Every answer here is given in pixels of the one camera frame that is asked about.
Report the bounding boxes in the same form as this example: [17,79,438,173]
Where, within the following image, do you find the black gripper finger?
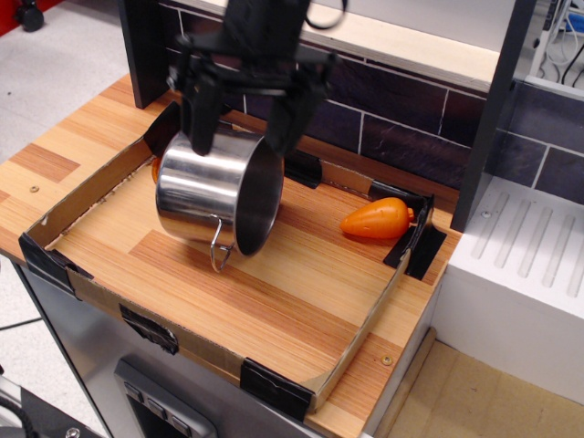
[182,77,224,156]
[265,89,322,158]

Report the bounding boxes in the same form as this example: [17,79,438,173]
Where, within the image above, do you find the light wooden shelf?
[171,0,501,94]

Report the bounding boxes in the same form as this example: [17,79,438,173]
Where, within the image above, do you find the stainless steel pot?
[155,129,285,272]

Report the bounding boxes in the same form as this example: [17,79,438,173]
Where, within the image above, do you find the cardboard fence with black tape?
[18,102,448,422]

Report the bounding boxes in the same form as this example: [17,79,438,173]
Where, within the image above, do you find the orange plastic toy carrot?
[339,197,414,239]

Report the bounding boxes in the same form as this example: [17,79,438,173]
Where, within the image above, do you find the dark grey left post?
[116,0,202,110]

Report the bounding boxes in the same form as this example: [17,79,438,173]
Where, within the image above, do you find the dark grey vertical post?
[451,1,537,232]

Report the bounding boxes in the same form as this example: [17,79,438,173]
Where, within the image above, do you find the grey toy oven front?
[114,360,218,438]

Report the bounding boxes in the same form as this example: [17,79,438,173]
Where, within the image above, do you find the orange transparent pot lid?
[151,157,162,183]

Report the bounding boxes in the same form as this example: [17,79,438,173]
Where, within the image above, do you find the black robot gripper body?
[167,1,338,97]

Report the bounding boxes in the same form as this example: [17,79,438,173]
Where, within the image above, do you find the white toy sink drainboard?
[432,178,583,402]

